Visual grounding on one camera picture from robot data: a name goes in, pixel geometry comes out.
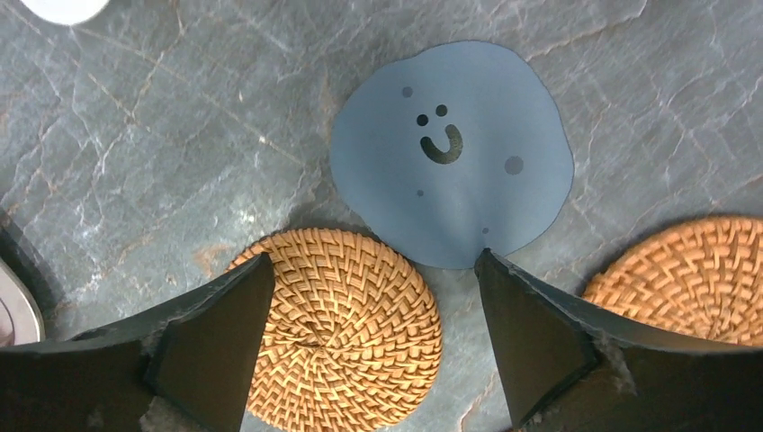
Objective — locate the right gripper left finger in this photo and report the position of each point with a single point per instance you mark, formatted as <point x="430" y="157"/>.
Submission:
<point x="197" y="352"/>

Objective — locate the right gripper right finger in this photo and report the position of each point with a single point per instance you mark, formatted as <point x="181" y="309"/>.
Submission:
<point x="566" y="364"/>

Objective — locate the woven brown coaster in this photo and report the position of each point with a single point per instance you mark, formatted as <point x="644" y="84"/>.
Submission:
<point x="353" y="339"/>

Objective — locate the woven coaster far right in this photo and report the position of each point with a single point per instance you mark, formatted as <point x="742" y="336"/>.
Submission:
<point x="701" y="278"/>

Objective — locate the green interior mushroom mug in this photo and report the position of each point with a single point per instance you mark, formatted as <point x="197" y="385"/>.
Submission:
<point x="21" y="320"/>

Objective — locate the blue smiley coaster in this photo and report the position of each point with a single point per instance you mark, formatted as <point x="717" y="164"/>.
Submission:
<point x="458" y="149"/>

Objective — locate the white three-tier cake stand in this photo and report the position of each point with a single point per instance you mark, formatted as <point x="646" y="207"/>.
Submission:
<point x="65" y="12"/>

